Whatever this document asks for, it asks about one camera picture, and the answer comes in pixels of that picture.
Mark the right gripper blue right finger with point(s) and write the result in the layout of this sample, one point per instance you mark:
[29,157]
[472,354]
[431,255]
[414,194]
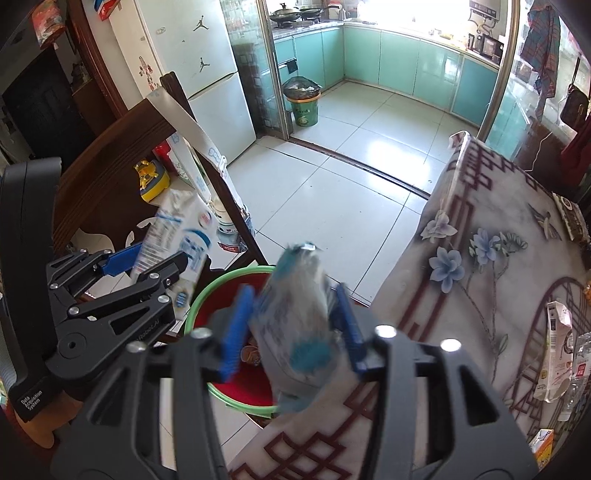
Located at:
[344,321]

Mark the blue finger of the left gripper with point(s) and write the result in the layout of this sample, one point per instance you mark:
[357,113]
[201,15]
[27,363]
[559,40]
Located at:
[155,281]
[121,261]

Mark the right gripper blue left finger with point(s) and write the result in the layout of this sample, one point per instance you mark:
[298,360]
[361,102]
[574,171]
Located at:
[233,324]

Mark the blue grey bag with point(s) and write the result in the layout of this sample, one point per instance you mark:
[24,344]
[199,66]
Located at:
[290,323]

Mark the white blue milk carton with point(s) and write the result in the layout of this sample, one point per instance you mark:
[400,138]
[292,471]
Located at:
[183,223]

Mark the pink white carton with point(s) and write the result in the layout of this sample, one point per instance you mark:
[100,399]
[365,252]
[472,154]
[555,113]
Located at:
[555,374]

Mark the clear plastic bottle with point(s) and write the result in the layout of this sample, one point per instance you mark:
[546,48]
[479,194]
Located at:
[579,378]

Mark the yellow carton box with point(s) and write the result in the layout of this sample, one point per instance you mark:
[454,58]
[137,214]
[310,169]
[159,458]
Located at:
[542,446]

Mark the green kitchen trash bin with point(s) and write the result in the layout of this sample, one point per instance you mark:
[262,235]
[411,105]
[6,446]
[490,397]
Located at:
[303,95]

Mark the teal kitchen cabinets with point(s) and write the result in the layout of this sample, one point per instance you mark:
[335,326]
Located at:
[440,76]

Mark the yellow toy on floor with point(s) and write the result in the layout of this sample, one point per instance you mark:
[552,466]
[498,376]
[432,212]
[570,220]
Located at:
[153,179]

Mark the red bin with green rim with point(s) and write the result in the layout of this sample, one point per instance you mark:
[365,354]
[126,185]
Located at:
[224,307]

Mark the dark wooden chair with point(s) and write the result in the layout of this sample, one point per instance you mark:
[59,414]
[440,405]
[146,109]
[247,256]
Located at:
[101,187]

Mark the floral tablecloth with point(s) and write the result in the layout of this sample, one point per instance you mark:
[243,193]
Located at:
[489,254]

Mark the white refrigerator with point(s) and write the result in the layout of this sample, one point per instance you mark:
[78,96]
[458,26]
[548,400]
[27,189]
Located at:
[188,38]

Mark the patterned box on table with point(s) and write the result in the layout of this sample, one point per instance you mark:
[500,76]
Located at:
[573,219]

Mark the dark red hanging garment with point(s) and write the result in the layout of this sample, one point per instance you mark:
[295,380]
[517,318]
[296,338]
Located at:
[575,159]

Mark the black wok on stove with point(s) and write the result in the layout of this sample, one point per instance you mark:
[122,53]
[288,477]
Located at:
[285,15]

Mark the black hanging bag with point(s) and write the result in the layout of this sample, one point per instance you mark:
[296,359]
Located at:
[574,111]

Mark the plaid hanging cloth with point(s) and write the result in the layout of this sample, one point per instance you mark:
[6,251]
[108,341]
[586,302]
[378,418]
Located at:
[541,50]

